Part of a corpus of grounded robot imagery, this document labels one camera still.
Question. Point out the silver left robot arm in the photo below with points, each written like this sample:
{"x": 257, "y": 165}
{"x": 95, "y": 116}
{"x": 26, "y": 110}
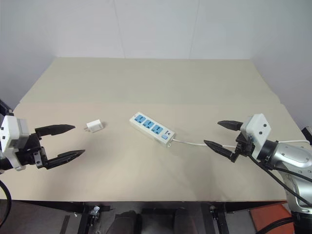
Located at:
{"x": 2, "y": 165}

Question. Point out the dark rounded shape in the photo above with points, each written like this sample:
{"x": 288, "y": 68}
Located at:
{"x": 127, "y": 221}

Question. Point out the white plug adapter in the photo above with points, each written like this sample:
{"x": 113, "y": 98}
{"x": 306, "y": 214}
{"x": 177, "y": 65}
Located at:
{"x": 94, "y": 126}

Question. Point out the black table frame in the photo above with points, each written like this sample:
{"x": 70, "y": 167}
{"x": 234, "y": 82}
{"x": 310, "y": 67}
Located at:
{"x": 146, "y": 205}

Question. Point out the white power strip blue sockets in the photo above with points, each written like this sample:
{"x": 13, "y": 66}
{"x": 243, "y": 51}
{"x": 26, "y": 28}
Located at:
{"x": 151, "y": 128}

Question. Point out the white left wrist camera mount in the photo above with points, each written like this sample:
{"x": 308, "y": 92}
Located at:
{"x": 10, "y": 132}

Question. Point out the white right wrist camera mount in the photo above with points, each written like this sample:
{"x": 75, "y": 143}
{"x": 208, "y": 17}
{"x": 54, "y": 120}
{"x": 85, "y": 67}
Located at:
{"x": 258, "y": 130}

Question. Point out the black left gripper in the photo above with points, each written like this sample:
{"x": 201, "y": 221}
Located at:
{"x": 28, "y": 153}

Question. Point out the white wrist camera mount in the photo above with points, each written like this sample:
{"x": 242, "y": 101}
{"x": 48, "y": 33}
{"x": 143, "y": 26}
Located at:
{"x": 10, "y": 132}
{"x": 258, "y": 130}

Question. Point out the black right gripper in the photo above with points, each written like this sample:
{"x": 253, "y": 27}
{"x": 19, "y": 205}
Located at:
{"x": 245, "y": 146}

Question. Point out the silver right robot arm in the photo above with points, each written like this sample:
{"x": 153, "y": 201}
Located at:
{"x": 292, "y": 154}

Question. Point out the orange floor mat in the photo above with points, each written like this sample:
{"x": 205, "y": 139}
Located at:
{"x": 270, "y": 219}

